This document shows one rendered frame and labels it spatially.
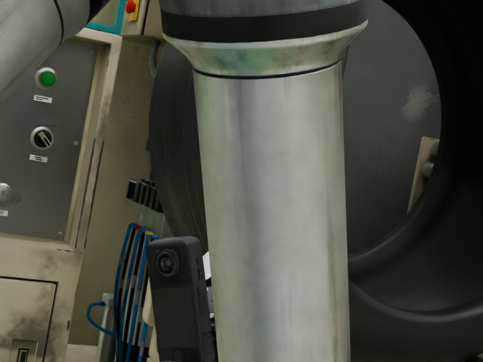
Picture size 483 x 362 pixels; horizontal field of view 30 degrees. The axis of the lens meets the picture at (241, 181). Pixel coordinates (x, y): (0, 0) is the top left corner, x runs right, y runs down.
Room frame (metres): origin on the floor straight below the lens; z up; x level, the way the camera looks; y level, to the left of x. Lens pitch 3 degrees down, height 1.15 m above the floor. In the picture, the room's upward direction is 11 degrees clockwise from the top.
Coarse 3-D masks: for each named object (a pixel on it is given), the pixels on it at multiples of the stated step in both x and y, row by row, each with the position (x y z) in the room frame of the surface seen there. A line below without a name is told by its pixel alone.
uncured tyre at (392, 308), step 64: (384, 0) 1.32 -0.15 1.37; (448, 0) 1.32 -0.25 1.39; (448, 64) 1.35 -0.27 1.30; (192, 128) 0.98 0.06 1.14; (448, 128) 1.37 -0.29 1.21; (192, 192) 1.00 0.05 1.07; (448, 192) 1.36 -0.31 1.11; (384, 256) 1.33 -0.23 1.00; (448, 256) 1.33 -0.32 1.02; (384, 320) 1.00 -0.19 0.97; (448, 320) 1.04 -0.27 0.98
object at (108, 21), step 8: (112, 0) 1.53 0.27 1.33; (120, 0) 1.53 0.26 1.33; (104, 8) 1.52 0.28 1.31; (112, 8) 1.53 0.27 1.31; (120, 8) 1.53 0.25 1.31; (96, 16) 1.52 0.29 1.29; (104, 16) 1.53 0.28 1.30; (112, 16) 1.53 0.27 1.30; (120, 16) 1.53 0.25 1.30; (88, 24) 1.51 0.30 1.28; (96, 24) 1.51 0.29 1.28; (104, 24) 1.53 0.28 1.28; (112, 24) 1.53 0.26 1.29; (120, 24) 1.53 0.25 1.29; (112, 32) 1.53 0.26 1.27; (120, 32) 1.53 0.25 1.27
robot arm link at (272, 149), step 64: (192, 0) 0.47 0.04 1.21; (256, 0) 0.45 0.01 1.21; (320, 0) 0.46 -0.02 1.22; (192, 64) 0.51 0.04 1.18; (256, 64) 0.47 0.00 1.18; (320, 64) 0.49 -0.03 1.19; (256, 128) 0.49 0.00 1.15; (320, 128) 0.50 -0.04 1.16; (256, 192) 0.50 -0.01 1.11; (320, 192) 0.51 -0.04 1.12; (256, 256) 0.51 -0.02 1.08; (320, 256) 0.52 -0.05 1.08; (256, 320) 0.52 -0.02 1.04; (320, 320) 0.53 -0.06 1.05
